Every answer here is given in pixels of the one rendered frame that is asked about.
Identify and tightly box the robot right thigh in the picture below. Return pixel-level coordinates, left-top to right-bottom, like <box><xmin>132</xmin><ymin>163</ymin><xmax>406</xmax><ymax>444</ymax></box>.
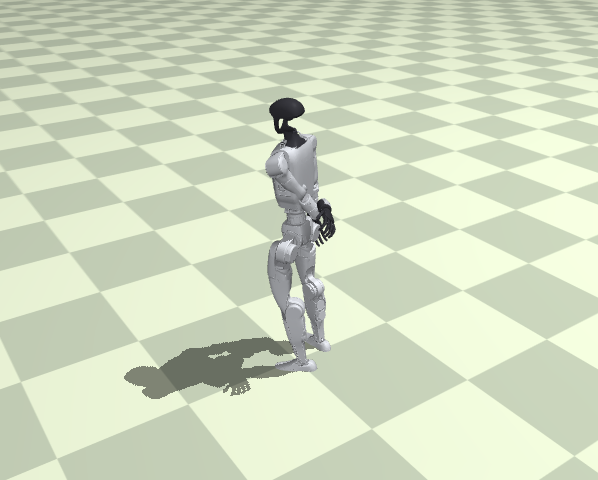
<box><xmin>295</xmin><ymin>222</ymin><xmax>323</xmax><ymax>299</ymax></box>

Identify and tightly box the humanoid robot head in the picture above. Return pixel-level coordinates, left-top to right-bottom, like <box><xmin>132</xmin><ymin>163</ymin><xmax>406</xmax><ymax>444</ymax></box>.
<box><xmin>269</xmin><ymin>98</ymin><xmax>306</xmax><ymax>149</ymax></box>

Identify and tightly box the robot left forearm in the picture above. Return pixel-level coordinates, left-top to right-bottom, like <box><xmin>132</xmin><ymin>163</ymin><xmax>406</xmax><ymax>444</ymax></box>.
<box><xmin>298</xmin><ymin>194</ymin><xmax>331</xmax><ymax>220</ymax></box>

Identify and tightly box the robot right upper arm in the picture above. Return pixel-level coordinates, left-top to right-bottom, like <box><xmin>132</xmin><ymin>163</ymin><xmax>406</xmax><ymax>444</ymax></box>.
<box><xmin>299</xmin><ymin>134</ymin><xmax>318</xmax><ymax>184</ymax></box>

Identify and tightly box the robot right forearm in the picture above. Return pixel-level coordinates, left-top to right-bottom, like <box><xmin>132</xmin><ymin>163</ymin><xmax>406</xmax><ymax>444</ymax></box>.
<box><xmin>312</xmin><ymin>180</ymin><xmax>319</xmax><ymax>203</ymax></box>

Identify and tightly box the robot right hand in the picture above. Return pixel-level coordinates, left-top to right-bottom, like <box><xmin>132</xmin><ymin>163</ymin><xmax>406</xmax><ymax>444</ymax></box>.
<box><xmin>307</xmin><ymin>213</ymin><xmax>328</xmax><ymax>247</ymax></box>

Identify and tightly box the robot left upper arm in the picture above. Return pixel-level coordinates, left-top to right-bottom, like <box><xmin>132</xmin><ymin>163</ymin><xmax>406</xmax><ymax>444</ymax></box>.
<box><xmin>265</xmin><ymin>152</ymin><xmax>307</xmax><ymax>200</ymax></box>

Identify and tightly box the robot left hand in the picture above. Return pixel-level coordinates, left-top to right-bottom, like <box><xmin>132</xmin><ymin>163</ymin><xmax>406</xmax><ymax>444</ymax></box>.
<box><xmin>316</xmin><ymin>199</ymin><xmax>336</xmax><ymax>238</ymax></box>

